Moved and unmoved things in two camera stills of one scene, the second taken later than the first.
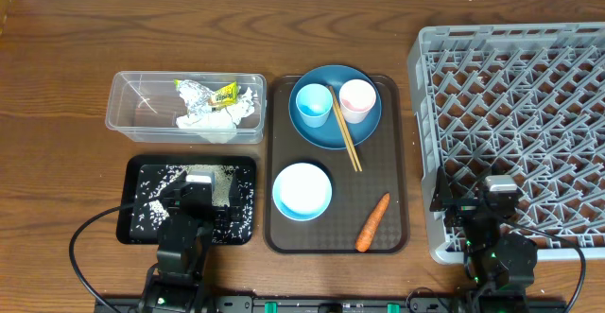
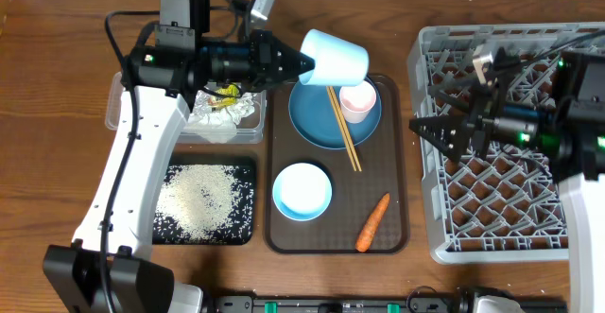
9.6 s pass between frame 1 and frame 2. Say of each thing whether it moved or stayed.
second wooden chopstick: stayed
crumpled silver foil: stayed
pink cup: stayed
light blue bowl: stayed
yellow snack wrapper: stayed
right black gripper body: moved
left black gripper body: moved
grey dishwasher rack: stayed
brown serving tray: stayed
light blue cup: moved
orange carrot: stayed
